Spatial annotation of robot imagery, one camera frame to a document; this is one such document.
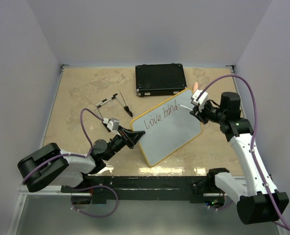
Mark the pink microphone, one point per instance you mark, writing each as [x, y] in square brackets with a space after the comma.
[196, 86]

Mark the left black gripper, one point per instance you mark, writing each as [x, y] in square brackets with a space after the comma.
[130, 137]

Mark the wire whiteboard stand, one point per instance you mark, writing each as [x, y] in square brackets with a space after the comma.
[113, 106]

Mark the red white marker pen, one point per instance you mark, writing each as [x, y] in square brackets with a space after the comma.
[185, 107]

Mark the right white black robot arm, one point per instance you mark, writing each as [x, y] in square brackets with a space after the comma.
[259, 200]

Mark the black hard case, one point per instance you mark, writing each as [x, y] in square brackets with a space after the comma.
[159, 79]

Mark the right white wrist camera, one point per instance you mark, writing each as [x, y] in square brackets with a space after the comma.
[199, 98]

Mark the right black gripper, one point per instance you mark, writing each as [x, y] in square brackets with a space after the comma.
[200, 115]

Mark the yellow framed whiteboard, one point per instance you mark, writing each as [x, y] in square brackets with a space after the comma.
[167, 126]

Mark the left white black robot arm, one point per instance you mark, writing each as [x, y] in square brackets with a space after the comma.
[51, 165]

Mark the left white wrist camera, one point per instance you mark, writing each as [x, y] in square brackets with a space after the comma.
[111, 124]

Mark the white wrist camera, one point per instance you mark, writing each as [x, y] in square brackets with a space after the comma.
[111, 124]
[199, 98]

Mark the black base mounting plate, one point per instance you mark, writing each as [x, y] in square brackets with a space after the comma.
[151, 188]

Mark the aluminium frame rails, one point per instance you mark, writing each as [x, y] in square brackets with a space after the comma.
[160, 132]

